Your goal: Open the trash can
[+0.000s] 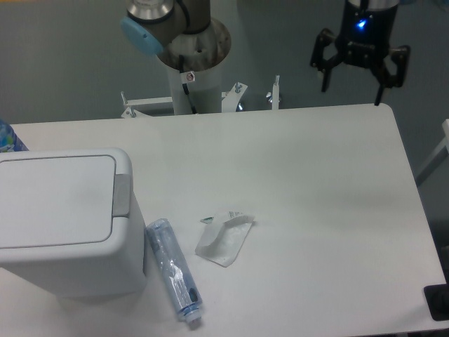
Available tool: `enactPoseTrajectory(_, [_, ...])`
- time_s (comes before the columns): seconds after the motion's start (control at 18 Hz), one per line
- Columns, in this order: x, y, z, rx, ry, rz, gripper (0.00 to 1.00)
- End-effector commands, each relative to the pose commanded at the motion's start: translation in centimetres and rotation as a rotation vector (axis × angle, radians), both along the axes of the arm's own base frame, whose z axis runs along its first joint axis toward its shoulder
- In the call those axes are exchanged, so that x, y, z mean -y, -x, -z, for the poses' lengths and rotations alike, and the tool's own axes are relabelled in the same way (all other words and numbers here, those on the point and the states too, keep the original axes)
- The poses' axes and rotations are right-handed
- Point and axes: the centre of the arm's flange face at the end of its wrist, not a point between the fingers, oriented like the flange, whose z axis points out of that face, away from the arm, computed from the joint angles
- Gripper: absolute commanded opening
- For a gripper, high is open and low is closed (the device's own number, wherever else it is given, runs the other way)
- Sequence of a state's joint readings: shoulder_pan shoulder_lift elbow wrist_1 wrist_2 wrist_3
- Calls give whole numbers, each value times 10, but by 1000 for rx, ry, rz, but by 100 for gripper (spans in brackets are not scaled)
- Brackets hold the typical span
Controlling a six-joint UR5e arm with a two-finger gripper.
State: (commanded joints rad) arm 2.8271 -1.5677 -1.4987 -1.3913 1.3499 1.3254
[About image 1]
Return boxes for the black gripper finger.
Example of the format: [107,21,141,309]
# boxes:
[309,28,336,93]
[373,44,411,107]

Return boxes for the white side table frame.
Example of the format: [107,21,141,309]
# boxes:
[415,119,448,187]

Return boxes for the small green plastic scrap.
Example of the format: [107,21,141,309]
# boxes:
[200,217,214,224]

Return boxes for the crushed clear plastic bottle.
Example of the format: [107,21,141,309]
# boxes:
[146,218,203,330]

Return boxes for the torn clear plastic wrapper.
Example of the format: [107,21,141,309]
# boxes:
[195,211,255,267]

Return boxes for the black table clamp mount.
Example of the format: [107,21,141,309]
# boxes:
[424,284,448,322]

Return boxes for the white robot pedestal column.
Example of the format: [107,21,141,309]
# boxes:
[154,18,232,116]

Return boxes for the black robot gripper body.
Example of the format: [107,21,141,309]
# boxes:
[335,1,398,69]

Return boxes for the white metal base frame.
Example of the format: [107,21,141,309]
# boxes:
[119,74,283,119]

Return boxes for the blue labelled water bottle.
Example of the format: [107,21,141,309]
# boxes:
[0,120,29,153]

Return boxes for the white lidded trash can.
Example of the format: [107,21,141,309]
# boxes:
[1,148,147,297]

